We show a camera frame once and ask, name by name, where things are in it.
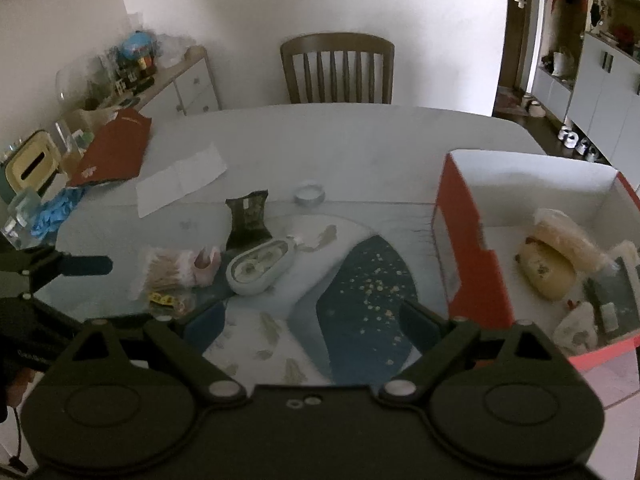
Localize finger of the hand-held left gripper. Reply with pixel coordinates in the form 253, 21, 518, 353
0, 292, 86, 346
0, 245, 114, 293

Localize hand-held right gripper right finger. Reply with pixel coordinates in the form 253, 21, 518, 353
380, 300, 576, 408

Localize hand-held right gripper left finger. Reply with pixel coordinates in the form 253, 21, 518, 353
52, 301, 248, 408

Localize red cardboard box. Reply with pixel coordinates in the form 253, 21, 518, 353
431, 149, 640, 373

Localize cotton swab bag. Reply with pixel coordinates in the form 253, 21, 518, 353
131, 247, 198, 301

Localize white oval case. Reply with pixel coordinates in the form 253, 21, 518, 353
226, 237, 298, 296

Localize dark patterned snack packet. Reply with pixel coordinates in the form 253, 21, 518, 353
225, 189, 273, 251

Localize round bread bun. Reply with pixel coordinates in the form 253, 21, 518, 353
515, 237, 578, 301

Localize white wrapper with orange print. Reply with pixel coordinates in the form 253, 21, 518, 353
552, 300, 601, 356

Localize grey tape roll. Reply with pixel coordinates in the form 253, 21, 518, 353
294, 182, 326, 207

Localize sliced bread packet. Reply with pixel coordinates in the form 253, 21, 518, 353
532, 208, 608, 273

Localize dark green packet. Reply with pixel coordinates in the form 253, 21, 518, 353
582, 255, 640, 336

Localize person's left hand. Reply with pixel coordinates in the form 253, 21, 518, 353
5, 366, 35, 407

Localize blue disposable gloves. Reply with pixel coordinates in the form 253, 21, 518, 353
31, 187, 83, 238

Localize clear glass cup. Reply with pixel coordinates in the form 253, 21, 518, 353
2, 191, 41, 248

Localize beige and teal tissue box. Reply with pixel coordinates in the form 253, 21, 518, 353
5, 130, 61, 196

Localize red paper envelope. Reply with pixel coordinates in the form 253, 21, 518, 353
65, 108, 152, 188

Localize white paper sheet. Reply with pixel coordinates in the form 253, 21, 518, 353
136, 142, 228, 218

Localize large clear glass jar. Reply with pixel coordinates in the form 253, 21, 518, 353
56, 55, 108, 106

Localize group of dark bottles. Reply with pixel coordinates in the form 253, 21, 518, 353
112, 52, 158, 93

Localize white sideboard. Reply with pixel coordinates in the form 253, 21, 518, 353
135, 46, 221, 116

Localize blue globe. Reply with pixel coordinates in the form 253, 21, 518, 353
120, 31, 156, 58

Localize white plastic bag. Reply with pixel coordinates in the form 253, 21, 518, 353
155, 34, 193, 66

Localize row of shoes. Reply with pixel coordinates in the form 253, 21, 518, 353
557, 125, 608, 163

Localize pair of slippers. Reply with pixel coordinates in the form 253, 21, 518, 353
522, 92, 546, 118

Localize wooden slat-back chair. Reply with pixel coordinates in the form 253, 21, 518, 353
280, 32, 396, 106

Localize dark wooden door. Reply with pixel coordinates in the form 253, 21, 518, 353
492, 0, 538, 111

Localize white wall cabinet unit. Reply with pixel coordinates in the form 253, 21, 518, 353
530, 0, 640, 171

